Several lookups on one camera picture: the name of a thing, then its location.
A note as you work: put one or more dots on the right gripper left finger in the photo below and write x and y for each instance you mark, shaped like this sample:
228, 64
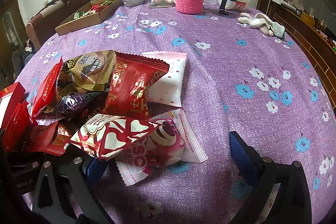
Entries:
63, 191

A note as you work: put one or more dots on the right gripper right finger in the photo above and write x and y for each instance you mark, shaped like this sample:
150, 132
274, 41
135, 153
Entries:
292, 203

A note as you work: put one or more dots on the red white patterned packet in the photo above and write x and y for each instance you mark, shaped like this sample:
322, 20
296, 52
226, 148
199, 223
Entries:
104, 136

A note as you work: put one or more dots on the red gold floral packet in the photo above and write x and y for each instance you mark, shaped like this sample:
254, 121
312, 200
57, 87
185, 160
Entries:
50, 139

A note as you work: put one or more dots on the dark purple plum packet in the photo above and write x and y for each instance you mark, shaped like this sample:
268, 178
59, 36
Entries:
69, 105

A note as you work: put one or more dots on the red square snack packet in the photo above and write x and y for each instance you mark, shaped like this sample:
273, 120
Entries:
19, 124

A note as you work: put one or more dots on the long red snack pack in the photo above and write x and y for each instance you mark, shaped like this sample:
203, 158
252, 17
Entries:
46, 91

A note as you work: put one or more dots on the pink bear snack packet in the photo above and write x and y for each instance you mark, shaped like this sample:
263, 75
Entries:
174, 141

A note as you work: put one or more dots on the gold brown snack packet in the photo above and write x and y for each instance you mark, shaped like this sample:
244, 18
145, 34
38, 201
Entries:
89, 72

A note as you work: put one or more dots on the red gold-lettered snack packet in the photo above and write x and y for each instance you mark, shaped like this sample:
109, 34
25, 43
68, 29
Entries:
131, 76

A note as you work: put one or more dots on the white pink snack packet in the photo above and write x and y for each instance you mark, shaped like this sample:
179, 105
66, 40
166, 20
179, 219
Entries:
168, 89

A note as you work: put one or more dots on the red gift box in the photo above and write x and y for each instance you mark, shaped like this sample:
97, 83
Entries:
10, 97

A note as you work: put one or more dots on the purple floral tablecloth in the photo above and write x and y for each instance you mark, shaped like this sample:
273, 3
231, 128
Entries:
278, 95

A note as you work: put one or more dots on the brown armchair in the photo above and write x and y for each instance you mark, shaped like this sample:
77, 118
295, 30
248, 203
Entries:
43, 25

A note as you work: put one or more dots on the brown cardboard snack tray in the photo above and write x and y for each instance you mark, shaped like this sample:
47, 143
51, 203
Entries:
93, 13

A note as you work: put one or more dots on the wooden sideboard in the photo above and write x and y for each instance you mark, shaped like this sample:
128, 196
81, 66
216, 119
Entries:
316, 48

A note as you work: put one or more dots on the white gloves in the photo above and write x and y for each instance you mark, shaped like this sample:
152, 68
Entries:
263, 23

